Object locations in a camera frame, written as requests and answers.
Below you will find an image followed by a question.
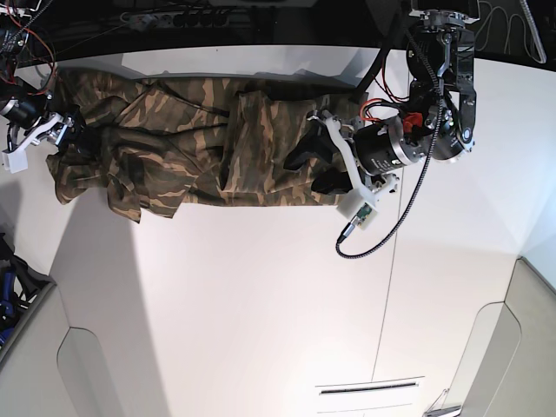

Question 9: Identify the camera cable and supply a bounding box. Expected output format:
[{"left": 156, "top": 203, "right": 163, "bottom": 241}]
[{"left": 334, "top": 38, "right": 448, "bottom": 261}]

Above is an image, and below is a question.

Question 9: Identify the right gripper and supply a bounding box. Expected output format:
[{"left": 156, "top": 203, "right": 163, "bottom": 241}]
[{"left": 1, "top": 96, "right": 85, "bottom": 155}]

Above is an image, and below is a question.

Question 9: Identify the grey hanging cable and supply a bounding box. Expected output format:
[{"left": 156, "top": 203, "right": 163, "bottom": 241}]
[{"left": 473, "top": 0, "right": 548, "bottom": 64}]

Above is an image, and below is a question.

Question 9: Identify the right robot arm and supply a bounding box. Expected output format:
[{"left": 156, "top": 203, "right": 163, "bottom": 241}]
[{"left": 1, "top": 1, "right": 85, "bottom": 165}]

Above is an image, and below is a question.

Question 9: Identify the camouflage T-shirt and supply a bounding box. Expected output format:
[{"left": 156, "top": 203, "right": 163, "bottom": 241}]
[{"left": 46, "top": 69, "right": 359, "bottom": 222}]

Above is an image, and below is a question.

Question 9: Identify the metal clip at edge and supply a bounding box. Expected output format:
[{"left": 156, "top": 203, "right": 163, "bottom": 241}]
[{"left": 422, "top": 388, "right": 462, "bottom": 417}]

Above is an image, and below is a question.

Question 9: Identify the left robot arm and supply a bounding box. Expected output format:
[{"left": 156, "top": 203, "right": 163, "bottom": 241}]
[{"left": 283, "top": 1, "right": 478, "bottom": 208}]

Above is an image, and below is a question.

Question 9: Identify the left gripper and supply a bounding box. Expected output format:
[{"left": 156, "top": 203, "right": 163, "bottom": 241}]
[{"left": 283, "top": 110, "right": 434, "bottom": 195}]

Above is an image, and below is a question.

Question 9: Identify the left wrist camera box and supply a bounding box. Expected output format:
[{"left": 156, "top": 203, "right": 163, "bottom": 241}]
[{"left": 336, "top": 187, "right": 378, "bottom": 230}]

